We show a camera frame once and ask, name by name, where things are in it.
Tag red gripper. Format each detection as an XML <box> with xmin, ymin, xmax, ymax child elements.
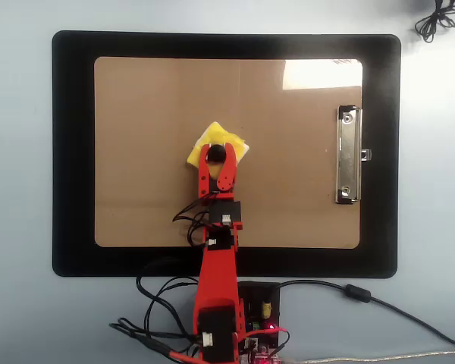
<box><xmin>197</xmin><ymin>143</ymin><xmax>239</xmax><ymax>206</ymax></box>

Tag black power cable with ferrite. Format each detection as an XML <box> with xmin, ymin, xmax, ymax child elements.
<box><xmin>275</xmin><ymin>279</ymin><xmax>455</xmax><ymax>350</ymax></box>

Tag brown hardboard clipboard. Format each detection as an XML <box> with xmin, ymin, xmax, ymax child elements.
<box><xmin>93</xmin><ymin>56</ymin><xmax>364</xmax><ymax>250</ymax></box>

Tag silver braided USB cable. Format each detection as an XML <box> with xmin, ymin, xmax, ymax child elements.
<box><xmin>282</xmin><ymin>350</ymin><xmax>455</xmax><ymax>364</ymax></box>

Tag silver metal clipboard clip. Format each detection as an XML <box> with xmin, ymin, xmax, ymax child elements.
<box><xmin>334</xmin><ymin>105</ymin><xmax>372</xmax><ymax>206</ymax></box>

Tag black control board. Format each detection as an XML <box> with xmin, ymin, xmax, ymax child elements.
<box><xmin>237</xmin><ymin>282</ymin><xmax>282</xmax><ymax>364</ymax></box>

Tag black servo wires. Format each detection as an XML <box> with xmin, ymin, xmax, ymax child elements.
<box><xmin>108</xmin><ymin>191</ymin><xmax>213</xmax><ymax>364</ymax></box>

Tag yellow sponge with black knob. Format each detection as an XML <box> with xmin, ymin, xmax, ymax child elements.
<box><xmin>185</xmin><ymin>121</ymin><xmax>251</xmax><ymax>179</ymax></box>

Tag coiled thin black cable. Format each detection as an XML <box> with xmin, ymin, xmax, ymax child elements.
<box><xmin>414</xmin><ymin>0</ymin><xmax>455</xmax><ymax>43</ymax></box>

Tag black rectangular desk mat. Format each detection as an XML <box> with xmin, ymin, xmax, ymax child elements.
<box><xmin>52</xmin><ymin>30</ymin><xmax>402</xmax><ymax>280</ymax></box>

